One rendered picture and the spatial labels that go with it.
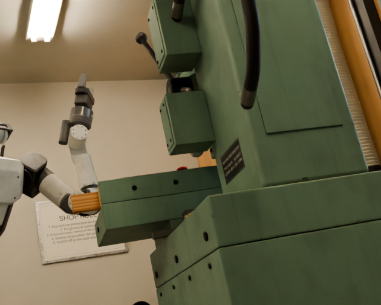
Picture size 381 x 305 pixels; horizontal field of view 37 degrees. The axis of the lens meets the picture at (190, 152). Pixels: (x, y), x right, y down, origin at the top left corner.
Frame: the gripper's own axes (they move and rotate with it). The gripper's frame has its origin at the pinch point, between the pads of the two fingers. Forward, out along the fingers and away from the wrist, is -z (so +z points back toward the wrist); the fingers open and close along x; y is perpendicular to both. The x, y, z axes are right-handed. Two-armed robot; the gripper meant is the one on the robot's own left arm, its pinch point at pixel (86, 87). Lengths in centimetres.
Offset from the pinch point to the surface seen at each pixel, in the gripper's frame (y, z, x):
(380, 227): -93, 84, 91
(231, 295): -67, 99, 99
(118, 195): -39, 72, 72
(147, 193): -45, 71, 70
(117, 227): -40, 80, 71
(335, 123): -85, 64, 94
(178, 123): -54, 61, 86
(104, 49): 49, -126, -153
